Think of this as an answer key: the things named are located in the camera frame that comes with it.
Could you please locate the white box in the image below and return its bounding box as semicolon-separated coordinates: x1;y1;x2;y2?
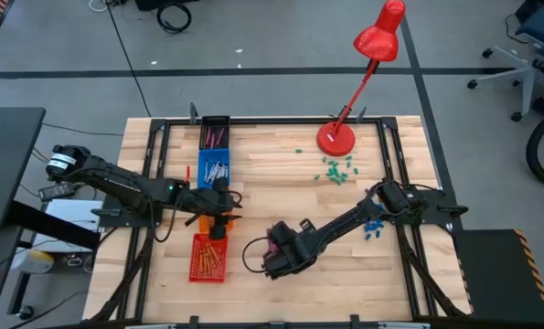
44;197;104;253

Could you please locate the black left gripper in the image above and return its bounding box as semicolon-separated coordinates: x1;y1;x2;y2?
182;186;244;241

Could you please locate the black stand beam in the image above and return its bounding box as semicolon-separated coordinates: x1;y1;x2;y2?
5;199;102;251

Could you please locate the red desk lamp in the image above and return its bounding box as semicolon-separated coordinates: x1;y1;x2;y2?
315;0;407;158

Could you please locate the thin black floor cable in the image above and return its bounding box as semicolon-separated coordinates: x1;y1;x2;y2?
102;0;153;118

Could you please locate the black power adapter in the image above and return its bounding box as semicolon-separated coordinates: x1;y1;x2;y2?
37;181;79;203

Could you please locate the black aluminium table frame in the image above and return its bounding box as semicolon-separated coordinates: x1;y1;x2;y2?
82;102;473;329

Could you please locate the white yellow bottle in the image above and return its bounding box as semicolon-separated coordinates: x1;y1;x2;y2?
9;249;56;275

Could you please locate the blue plastic basket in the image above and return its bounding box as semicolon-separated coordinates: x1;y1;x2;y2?
197;149;231;191

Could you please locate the thick black hose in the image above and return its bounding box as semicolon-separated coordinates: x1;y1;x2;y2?
524;112;544;193

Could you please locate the black plastic basket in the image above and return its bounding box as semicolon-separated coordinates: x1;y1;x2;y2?
198;114;231;152

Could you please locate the black side desk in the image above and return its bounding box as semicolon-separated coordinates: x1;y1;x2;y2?
0;106;47;230

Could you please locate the coiled black cable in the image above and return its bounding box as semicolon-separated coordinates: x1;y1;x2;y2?
155;1;193;36

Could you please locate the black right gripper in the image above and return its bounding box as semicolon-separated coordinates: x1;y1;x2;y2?
261;221;316;281

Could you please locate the office chair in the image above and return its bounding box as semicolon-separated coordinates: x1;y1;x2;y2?
465;0;544;123

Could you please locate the red plastic basket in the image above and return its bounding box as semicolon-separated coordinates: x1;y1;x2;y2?
188;232;229;283

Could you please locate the black box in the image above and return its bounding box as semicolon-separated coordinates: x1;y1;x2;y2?
133;0;200;12

